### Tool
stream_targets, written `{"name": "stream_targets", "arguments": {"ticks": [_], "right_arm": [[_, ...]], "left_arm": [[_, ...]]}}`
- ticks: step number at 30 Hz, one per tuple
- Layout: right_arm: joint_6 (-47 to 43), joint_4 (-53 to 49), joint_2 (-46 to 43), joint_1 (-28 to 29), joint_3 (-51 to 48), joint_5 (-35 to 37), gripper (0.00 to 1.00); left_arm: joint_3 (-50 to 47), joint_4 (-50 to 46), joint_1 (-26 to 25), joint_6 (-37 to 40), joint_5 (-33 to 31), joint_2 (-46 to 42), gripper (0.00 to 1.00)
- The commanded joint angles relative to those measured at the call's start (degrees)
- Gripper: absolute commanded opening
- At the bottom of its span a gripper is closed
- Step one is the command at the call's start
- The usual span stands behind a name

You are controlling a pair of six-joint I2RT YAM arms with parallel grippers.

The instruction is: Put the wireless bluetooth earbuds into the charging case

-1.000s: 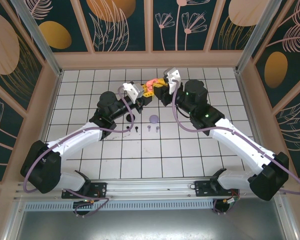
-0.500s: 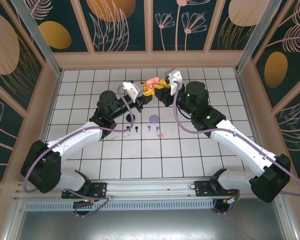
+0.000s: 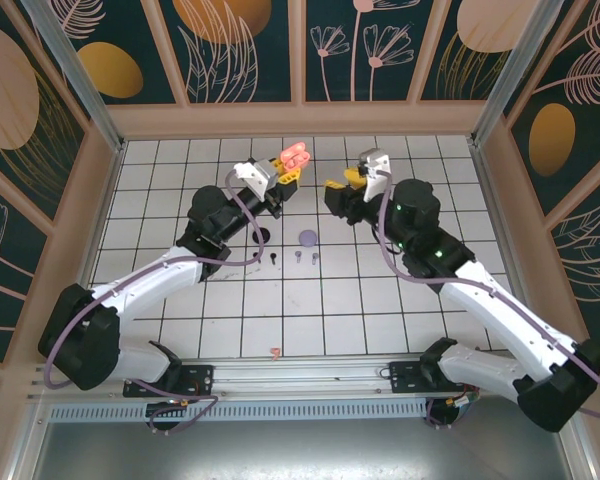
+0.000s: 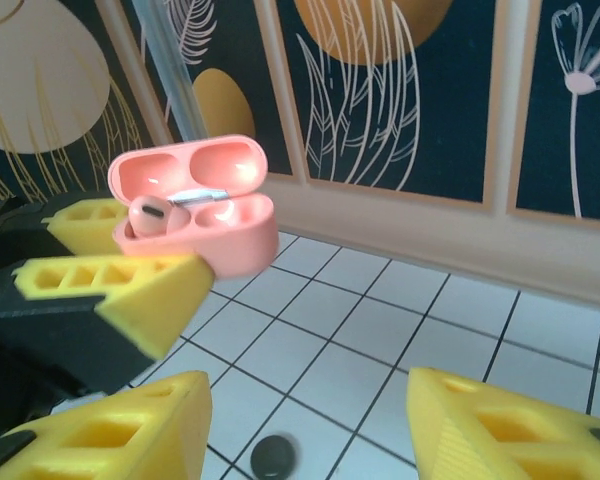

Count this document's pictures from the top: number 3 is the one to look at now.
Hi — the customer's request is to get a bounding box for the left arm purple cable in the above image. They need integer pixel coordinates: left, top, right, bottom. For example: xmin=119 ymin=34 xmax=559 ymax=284
xmin=43 ymin=169 xmax=269 ymax=436

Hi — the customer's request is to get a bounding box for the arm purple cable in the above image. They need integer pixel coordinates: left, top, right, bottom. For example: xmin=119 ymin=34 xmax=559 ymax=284
xmin=43 ymin=169 xmax=269 ymax=436
xmin=377 ymin=169 xmax=600 ymax=431

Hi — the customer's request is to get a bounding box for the pink earbud charging case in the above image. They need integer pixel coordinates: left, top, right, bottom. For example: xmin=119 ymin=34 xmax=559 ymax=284
xmin=279 ymin=141 xmax=312 ymax=170

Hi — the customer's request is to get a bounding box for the grey slotted cable duct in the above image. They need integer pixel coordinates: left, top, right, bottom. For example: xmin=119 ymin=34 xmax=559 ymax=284
xmin=47 ymin=398 xmax=431 ymax=424

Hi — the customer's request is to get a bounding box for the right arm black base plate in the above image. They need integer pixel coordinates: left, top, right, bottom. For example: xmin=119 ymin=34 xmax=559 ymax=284
xmin=388 ymin=360 xmax=481 ymax=396

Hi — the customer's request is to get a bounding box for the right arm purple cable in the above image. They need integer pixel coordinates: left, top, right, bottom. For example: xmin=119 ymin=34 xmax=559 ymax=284
xmin=377 ymin=169 xmax=600 ymax=431

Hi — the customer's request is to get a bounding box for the grey metal panel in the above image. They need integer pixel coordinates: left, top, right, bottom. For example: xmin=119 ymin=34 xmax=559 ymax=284
xmin=29 ymin=422 xmax=576 ymax=480

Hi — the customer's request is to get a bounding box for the aluminium mounting rail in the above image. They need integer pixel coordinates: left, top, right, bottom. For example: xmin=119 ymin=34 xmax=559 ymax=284
xmin=27 ymin=354 xmax=574 ymax=401

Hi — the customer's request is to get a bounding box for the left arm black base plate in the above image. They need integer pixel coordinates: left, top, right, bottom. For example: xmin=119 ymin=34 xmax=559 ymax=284
xmin=123 ymin=364 xmax=216 ymax=399

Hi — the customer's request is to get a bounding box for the aluminium frame post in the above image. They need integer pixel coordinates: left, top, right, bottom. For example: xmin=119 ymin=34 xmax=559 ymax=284
xmin=469 ymin=0 xmax=564 ymax=149
xmin=19 ymin=0 xmax=126 ymax=154

